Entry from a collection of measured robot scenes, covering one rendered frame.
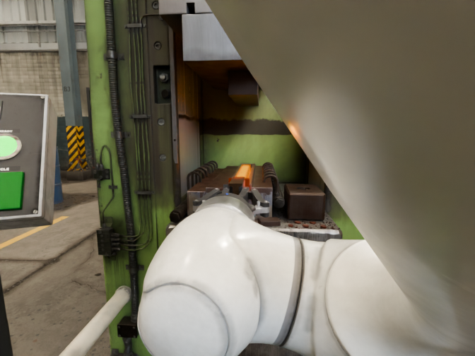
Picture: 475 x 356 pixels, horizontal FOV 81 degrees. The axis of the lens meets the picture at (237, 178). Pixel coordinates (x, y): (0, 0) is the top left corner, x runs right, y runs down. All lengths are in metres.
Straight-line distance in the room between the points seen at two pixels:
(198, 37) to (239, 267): 0.54
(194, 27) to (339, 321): 0.60
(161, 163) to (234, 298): 0.66
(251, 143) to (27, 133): 0.72
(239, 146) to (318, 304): 0.92
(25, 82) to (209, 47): 7.97
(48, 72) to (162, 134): 7.45
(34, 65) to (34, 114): 7.69
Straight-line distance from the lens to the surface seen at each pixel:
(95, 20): 0.94
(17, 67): 8.67
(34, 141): 0.72
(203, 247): 0.23
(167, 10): 0.71
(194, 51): 0.67
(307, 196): 0.66
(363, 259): 0.24
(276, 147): 1.11
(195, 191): 0.67
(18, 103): 0.77
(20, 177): 0.68
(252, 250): 0.24
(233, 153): 1.12
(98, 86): 0.90
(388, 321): 0.21
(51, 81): 8.16
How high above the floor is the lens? 1.12
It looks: 9 degrees down
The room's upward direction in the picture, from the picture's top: straight up
